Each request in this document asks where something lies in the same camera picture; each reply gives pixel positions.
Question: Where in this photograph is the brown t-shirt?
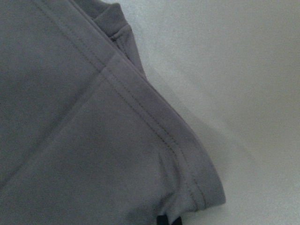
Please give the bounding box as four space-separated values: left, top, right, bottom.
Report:
0 0 225 225

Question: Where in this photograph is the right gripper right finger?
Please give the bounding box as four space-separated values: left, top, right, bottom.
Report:
173 217 183 225

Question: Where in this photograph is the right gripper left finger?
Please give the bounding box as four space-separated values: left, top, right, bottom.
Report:
156 215 168 225

